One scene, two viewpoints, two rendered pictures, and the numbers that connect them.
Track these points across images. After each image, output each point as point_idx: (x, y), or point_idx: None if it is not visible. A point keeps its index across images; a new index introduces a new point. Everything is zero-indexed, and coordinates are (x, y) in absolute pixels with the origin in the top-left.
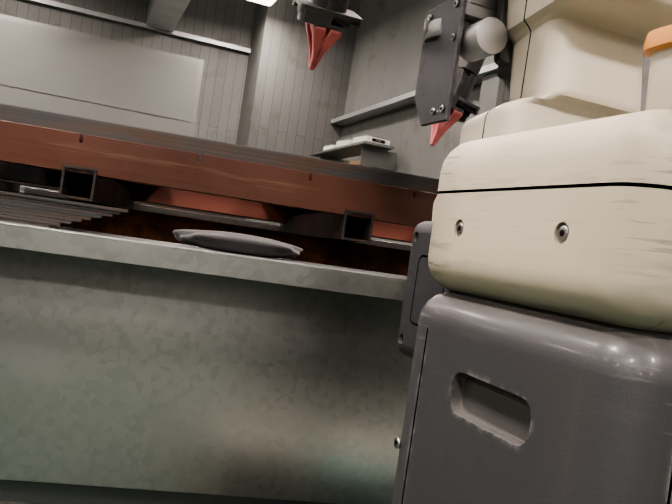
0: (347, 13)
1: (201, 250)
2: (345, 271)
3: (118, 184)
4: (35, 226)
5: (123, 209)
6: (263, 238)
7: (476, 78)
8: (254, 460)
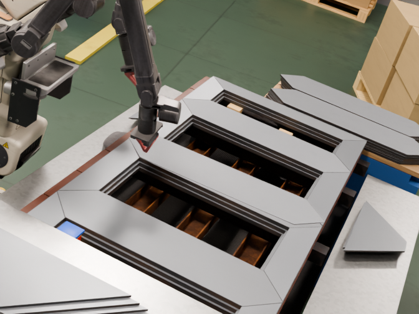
0: (126, 65)
1: (100, 128)
2: (73, 146)
3: (239, 147)
4: (130, 113)
5: (129, 117)
6: (110, 139)
7: (139, 118)
8: None
